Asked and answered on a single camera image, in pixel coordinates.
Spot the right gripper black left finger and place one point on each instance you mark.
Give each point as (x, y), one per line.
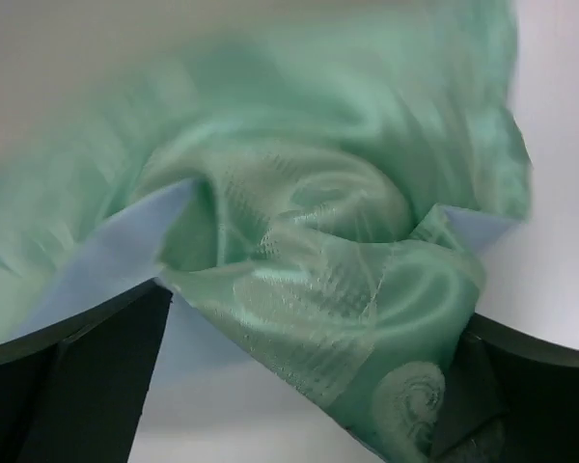
(74, 391)

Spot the light blue pillowcase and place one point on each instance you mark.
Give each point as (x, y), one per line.
(323, 155)

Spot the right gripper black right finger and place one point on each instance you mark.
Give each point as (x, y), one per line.
(509, 397)

